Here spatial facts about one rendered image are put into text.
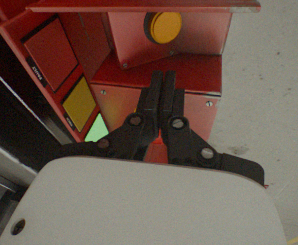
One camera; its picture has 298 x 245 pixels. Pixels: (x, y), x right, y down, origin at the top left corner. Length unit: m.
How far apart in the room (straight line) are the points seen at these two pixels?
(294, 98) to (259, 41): 0.44
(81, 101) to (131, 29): 0.10
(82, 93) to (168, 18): 0.12
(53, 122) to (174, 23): 0.22
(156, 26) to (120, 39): 0.04
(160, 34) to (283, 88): 1.10
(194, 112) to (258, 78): 0.99
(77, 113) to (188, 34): 0.16
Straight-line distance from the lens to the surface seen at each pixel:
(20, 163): 0.28
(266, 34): 1.07
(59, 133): 0.32
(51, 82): 0.18
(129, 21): 0.22
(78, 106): 0.22
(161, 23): 0.22
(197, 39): 0.25
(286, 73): 1.21
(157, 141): 0.23
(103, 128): 0.28
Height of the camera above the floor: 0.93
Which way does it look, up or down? 37 degrees down
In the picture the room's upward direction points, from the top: 163 degrees counter-clockwise
